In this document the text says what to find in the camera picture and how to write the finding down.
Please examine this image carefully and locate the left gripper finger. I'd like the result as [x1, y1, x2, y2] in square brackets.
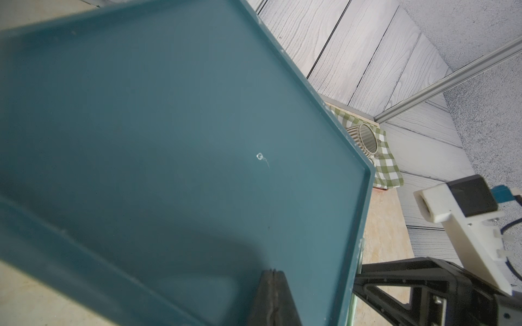
[247, 270, 302, 326]

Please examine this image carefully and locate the green checkered cloth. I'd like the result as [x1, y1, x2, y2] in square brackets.
[328, 105, 404, 190]

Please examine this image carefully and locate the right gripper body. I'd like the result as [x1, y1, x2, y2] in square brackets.
[411, 264, 521, 325]

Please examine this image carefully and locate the right aluminium frame post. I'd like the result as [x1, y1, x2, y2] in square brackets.
[374, 36, 521, 123]

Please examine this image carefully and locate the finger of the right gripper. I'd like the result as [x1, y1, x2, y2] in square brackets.
[353, 258, 449, 325]

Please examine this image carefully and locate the striped ceramic cup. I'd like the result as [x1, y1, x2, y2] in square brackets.
[346, 124, 379, 159]

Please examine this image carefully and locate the teal and yellow drawer cabinet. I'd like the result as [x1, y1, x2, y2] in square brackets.
[1, 1, 375, 325]

